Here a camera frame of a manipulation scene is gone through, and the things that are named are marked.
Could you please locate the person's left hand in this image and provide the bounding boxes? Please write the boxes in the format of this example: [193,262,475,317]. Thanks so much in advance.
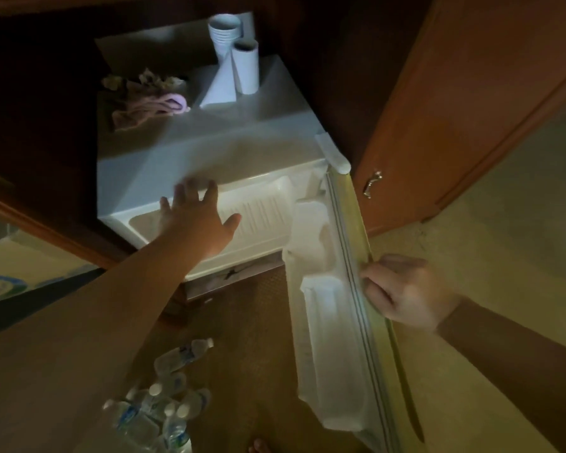
[159,180,242,261]

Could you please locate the person's right hand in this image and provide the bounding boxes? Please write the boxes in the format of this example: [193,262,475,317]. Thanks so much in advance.
[360,254,464,333]

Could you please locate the white mini fridge door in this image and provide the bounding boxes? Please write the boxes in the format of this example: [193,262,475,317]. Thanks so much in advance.
[282,132,426,453]

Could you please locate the person's left forearm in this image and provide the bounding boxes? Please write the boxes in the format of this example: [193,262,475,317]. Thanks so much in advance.
[0,237,209,453]

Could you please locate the person's right forearm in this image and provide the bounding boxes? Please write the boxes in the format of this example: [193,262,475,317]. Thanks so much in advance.
[435,297,566,453]

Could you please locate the white ribbed fridge tray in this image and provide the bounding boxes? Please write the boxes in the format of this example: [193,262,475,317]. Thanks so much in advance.
[128,176,322,261]

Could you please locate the white mini fridge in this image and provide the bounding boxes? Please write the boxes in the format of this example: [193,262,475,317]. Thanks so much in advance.
[96,54,331,321]

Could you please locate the pink cloth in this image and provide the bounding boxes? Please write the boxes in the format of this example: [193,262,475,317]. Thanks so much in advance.
[111,92,192,133]

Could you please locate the crumpled dried flowers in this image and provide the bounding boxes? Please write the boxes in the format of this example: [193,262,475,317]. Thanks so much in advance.
[101,68,187,96]

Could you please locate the white folded paper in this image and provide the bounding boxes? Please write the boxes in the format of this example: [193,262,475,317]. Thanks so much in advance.
[198,52,238,109]

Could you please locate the dark brown wooden cabinet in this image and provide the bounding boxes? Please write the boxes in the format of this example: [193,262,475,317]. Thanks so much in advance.
[0,0,435,269]

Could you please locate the cardboard box with blue print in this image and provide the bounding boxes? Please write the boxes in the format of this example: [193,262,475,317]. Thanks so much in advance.
[0,230,101,309]

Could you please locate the stack of white paper cups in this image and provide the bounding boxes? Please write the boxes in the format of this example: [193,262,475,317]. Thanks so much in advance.
[208,14,244,60]

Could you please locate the cluster of clear water bottles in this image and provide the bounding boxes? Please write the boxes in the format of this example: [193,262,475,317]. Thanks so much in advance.
[102,338,215,453]

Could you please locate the brown wooden cabinet door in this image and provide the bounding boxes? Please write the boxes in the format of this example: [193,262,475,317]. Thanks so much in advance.
[353,0,566,239]

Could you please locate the metal cabinet door handle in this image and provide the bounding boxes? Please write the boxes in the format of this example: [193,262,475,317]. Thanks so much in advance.
[362,170,384,200]

